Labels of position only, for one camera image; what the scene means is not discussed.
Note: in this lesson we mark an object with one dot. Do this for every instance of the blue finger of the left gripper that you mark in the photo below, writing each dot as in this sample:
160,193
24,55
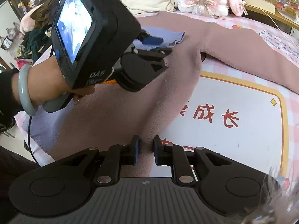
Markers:
146,39
156,54

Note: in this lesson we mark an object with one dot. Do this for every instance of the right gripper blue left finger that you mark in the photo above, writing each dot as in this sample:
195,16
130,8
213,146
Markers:
111,161

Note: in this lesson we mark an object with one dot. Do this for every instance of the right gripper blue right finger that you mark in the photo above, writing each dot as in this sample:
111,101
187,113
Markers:
175,157

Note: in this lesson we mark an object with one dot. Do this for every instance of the purple and mauve sweater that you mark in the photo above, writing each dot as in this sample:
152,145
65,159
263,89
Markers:
112,115

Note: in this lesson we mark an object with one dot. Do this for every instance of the person's left hand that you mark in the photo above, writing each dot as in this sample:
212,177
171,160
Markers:
45,82

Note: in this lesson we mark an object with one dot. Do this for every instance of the olive brown garment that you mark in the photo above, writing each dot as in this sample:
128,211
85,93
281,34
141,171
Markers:
45,14

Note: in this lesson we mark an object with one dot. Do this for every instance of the dark green garment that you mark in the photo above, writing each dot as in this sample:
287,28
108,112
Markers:
33,41

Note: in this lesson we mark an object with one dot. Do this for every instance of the fluffy pink garment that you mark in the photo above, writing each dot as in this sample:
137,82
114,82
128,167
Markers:
30,19

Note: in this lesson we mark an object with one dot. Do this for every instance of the pink checkered cartoon desk mat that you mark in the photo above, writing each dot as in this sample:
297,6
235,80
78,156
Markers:
231,86

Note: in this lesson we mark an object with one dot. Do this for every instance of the grey jade bangle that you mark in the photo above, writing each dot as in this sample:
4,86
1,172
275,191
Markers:
23,91

